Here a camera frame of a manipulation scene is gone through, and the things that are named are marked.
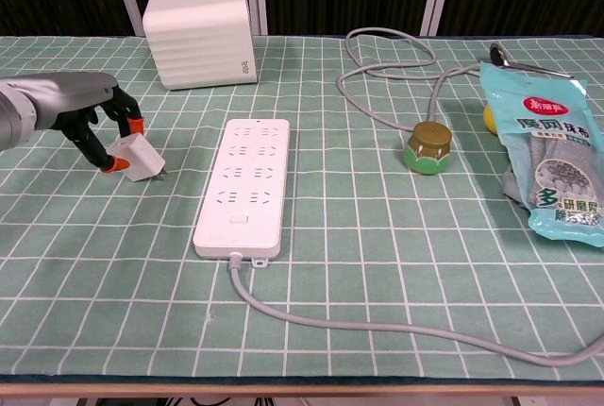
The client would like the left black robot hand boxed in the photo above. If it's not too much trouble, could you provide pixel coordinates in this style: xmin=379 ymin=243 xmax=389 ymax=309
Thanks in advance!
xmin=8 ymin=72 xmax=144 ymax=175

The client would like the white plug adapter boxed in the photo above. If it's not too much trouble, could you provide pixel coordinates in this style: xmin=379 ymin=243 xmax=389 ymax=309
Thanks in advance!
xmin=106 ymin=133 xmax=166 ymax=183

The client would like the white power strip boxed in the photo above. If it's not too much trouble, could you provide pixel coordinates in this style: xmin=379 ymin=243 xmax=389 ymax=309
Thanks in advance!
xmin=192 ymin=117 xmax=292 ymax=269

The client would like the white ribbed box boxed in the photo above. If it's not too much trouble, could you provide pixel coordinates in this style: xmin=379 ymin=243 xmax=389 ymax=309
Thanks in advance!
xmin=142 ymin=0 xmax=260 ymax=92

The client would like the green checkered tablecloth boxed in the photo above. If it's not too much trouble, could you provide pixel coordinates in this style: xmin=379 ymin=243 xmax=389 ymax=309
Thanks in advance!
xmin=0 ymin=35 xmax=604 ymax=386

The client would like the green jar with gold lid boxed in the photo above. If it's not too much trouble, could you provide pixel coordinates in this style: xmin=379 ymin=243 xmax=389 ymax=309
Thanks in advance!
xmin=402 ymin=122 xmax=453 ymax=175

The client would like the yellow ball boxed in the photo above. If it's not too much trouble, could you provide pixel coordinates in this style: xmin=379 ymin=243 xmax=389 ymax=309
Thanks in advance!
xmin=481 ymin=104 xmax=497 ymax=136

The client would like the metal spoon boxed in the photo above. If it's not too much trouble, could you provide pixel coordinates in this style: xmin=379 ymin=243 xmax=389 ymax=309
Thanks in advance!
xmin=489 ymin=42 xmax=575 ymax=79

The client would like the teal cleaning cloth package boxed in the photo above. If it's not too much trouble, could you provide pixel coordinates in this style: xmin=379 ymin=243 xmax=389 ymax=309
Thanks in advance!
xmin=479 ymin=60 xmax=604 ymax=249

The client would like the grey power strip cable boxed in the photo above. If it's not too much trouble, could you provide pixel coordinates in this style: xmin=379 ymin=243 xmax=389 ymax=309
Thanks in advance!
xmin=227 ymin=27 xmax=604 ymax=368

